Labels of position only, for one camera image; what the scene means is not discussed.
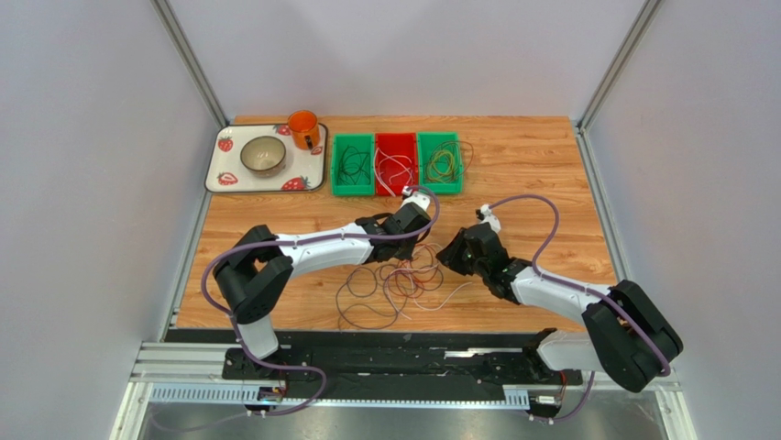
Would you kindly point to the orange mug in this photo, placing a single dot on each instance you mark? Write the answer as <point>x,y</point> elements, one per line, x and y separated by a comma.
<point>304,127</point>

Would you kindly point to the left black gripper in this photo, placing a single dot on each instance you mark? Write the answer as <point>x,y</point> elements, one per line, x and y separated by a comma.
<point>409,253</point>

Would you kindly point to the right green bin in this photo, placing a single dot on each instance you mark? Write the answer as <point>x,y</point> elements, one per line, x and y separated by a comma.
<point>440,162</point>

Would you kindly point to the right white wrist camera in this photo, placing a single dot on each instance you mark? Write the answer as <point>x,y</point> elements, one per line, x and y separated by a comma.
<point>486,216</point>

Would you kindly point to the left green bin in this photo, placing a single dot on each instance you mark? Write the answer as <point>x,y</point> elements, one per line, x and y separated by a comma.
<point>352,165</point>

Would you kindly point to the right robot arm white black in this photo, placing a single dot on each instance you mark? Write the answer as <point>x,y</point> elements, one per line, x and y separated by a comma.
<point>625,335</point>

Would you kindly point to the beige ceramic bowl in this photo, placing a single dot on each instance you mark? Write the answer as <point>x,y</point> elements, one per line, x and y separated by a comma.
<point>264,156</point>

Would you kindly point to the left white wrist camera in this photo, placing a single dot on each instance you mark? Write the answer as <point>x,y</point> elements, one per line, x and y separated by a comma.
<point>411,197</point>

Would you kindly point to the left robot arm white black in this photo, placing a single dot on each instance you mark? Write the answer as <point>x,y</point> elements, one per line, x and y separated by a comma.
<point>252,276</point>

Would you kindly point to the green bin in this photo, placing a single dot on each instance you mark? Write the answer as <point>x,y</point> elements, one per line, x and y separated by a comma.
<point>440,162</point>
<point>352,165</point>

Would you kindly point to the red bin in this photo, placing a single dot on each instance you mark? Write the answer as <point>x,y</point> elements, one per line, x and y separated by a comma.
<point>395,163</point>

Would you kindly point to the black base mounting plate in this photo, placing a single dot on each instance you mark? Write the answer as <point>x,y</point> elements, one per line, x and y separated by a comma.
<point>397,366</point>

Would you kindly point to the aluminium frame rail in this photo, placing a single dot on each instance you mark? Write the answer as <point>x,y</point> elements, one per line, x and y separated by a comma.
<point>176,390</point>

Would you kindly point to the strawberry pattern tray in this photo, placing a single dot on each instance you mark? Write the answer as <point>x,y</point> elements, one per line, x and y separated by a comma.
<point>305,170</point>

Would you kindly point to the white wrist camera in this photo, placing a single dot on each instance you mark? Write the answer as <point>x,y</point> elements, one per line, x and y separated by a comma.
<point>486,216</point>
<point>411,197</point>

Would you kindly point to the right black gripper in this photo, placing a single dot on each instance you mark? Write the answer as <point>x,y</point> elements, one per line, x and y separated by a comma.
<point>467,252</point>

